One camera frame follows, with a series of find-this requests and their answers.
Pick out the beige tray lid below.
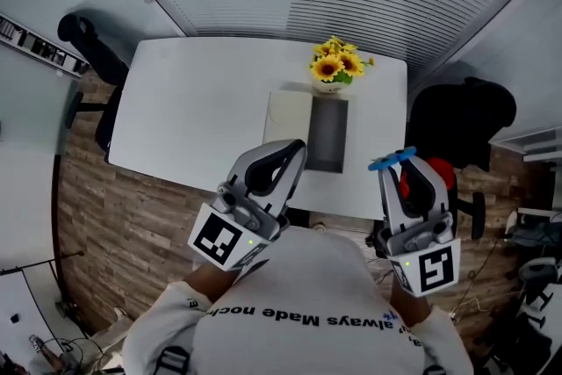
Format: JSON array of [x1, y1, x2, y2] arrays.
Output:
[[262, 90, 313, 146]]

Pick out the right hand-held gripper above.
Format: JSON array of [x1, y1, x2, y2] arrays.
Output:
[[376, 154, 462, 299]]

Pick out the person's left forearm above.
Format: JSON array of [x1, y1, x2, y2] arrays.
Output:
[[182, 261, 241, 305]]

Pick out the person's right forearm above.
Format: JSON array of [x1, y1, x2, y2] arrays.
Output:
[[388, 280, 434, 327]]

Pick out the black bag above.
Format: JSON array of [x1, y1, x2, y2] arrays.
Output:
[[495, 331, 555, 375]]

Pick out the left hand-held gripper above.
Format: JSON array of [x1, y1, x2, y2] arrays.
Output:
[[187, 139, 308, 273]]

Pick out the black office chair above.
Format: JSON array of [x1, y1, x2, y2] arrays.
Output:
[[57, 11, 131, 155], [366, 76, 518, 247]]

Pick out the grey tray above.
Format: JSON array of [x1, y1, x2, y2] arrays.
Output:
[[306, 97, 350, 175]]

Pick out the white wall shelf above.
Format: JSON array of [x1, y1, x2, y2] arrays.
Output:
[[0, 12, 89, 78]]

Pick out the white side table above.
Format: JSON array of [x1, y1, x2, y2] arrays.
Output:
[[489, 126, 562, 163]]

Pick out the black metal stand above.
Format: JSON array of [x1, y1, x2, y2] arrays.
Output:
[[0, 249, 85, 317]]

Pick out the potted yellow sunflowers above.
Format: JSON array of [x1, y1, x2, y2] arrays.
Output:
[[308, 34, 377, 96]]

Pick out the blue scissors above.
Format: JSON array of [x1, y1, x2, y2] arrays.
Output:
[[367, 146, 417, 172]]

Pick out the person's white printed shirt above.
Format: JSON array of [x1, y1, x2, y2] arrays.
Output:
[[121, 226, 473, 375]]

